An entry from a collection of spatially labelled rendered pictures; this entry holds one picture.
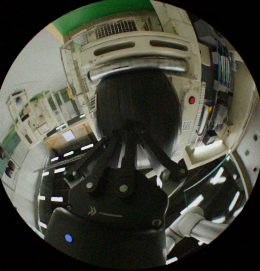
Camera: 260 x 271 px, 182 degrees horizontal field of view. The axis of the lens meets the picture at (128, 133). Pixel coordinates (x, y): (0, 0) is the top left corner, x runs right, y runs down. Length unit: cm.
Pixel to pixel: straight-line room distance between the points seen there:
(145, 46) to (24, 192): 1145
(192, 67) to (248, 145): 52
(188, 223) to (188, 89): 65
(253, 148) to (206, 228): 44
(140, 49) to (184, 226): 71
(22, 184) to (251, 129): 1185
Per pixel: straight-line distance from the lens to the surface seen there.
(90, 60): 29
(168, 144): 25
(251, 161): 65
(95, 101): 27
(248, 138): 63
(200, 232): 48
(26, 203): 1136
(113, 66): 28
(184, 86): 43
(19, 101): 265
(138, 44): 27
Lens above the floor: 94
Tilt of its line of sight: 39 degrees up
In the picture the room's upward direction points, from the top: 167 degrees clockwise
